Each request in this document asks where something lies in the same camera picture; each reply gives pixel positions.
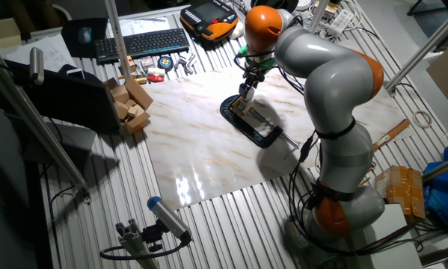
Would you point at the aluminium profile post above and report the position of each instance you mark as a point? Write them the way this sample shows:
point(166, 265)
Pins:
point(425, 46)
point(442, 168)
point(117, 37)
point(318, 15)

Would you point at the tan cardboard box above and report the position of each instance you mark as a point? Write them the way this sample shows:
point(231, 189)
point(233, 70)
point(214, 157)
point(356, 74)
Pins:
point(3, 33)

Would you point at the brass pipe fitting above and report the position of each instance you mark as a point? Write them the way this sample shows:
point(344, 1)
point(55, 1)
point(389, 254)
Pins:
point(139, 79)

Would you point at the orange black teach pendant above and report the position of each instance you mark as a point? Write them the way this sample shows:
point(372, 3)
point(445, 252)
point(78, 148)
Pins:
point(208, 18)

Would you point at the white red pipe valve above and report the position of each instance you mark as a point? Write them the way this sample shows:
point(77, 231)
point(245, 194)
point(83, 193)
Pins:
point(156, 74)

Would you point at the black iron C-clamp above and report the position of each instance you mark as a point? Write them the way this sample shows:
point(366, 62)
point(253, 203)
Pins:
point(246, 125)

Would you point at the black mouse pad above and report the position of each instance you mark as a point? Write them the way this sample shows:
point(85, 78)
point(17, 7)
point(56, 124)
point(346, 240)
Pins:
point(68, 41)

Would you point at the black keyboard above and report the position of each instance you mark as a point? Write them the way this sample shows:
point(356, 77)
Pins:
point(141, 45)

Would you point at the silver camera on bar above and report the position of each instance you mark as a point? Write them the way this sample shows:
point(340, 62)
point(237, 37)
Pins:
point(36, 65)

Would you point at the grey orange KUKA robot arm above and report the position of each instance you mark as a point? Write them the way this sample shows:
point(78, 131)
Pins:
point(336, 86)

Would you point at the black round device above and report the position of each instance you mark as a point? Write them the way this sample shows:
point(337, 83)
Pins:
point(274, 3)

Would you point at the white egg-shaped object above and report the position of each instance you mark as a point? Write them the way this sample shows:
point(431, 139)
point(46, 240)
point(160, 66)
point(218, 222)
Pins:
point(236, 30)

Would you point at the open cardboard box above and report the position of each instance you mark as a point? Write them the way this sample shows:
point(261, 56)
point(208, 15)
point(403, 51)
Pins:
point(132, 104)

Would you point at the small red white box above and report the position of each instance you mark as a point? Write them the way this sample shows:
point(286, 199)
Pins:
point(147, 62)

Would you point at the printed paper sheet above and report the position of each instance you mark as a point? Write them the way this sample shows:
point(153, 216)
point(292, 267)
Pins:
point(141, 26)

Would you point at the dark computer mouse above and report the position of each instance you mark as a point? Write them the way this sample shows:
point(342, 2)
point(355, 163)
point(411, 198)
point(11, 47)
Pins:
point(84, 35)

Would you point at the silver camera blue cap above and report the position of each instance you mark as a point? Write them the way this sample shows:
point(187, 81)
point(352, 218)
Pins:
point(169, 218)

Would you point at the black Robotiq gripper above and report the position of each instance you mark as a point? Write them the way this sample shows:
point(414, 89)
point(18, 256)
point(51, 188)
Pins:
point(253, 76)

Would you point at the silver metal pipe fitting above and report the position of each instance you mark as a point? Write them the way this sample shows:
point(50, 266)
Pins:
point(185, 63)

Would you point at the marble pattern mat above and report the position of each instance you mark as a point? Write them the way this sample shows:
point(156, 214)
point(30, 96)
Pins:
point(201, 149)

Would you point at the blue bag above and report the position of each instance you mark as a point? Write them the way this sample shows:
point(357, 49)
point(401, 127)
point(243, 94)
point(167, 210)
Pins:
point(446, 194)

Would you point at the white power strip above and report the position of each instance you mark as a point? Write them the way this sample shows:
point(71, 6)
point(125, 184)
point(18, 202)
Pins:
point(339, 22)

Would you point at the short aluminium profile stand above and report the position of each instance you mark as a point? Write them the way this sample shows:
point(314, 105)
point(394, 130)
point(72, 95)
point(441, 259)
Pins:
point(134, 243)

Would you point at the small wooden block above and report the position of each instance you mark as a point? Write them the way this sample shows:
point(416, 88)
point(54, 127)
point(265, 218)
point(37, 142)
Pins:
point(237, 103)
point(248, 108)

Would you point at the black blue tape measure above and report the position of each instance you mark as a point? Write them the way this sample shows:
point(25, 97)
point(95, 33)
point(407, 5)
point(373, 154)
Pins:
point(166, 64)

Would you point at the black laptop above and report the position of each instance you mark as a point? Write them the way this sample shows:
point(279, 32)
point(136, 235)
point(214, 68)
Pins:
point(70, 101)

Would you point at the long aluminium bar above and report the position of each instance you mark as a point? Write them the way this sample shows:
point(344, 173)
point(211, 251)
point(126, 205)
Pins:
point(33, 123)

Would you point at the white paper sheet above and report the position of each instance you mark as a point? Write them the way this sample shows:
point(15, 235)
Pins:
point(40, 52)

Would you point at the white light bulb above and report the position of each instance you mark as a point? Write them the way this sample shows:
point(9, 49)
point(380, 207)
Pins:
point(248, 95)

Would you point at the wooden peg rack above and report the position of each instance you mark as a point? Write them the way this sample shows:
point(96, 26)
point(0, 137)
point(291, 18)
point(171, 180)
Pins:
point(367, 175)

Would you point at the taped cardboard package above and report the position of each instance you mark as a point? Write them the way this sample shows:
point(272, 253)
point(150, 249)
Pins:
point(399, 190)

